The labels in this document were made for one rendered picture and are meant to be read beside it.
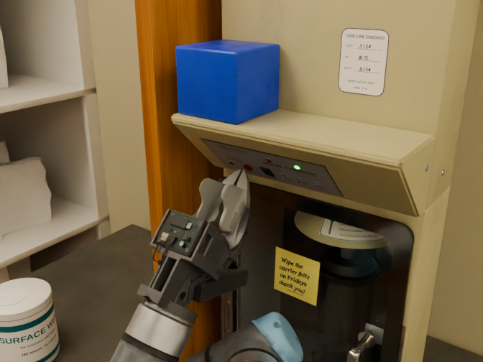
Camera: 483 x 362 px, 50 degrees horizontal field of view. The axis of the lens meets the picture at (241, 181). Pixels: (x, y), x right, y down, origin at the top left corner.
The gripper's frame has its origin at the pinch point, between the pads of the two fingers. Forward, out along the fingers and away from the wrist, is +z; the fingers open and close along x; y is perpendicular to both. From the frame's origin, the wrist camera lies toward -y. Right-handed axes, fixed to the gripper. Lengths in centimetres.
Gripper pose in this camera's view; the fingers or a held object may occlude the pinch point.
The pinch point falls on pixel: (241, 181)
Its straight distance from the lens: 72.1
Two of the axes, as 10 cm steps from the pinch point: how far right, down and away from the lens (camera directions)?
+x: -8.1, -2.2, 5.5
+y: -4.2, -4.5, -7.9
